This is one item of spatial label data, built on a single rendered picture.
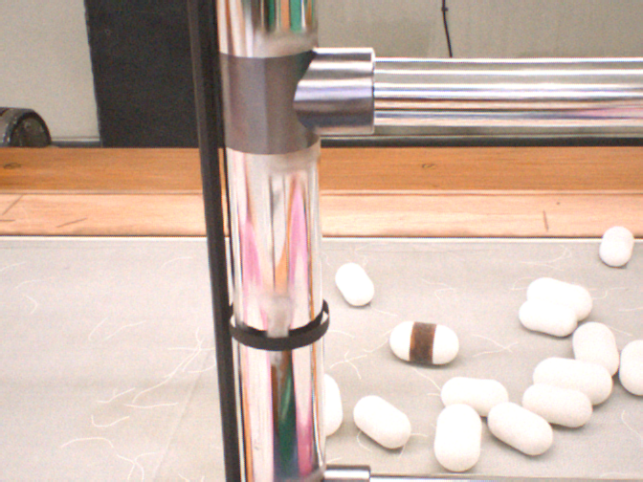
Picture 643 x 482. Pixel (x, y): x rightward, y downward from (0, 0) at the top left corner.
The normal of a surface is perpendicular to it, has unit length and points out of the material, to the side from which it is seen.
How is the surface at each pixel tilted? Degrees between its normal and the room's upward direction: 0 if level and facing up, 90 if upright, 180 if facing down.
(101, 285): 0
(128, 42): 86
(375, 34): 89
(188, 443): 0
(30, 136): 89
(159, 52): 86
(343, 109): 101
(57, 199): 45
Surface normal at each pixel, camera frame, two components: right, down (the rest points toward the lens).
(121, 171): -0.02, -0.89
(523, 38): -0.04, 0.46
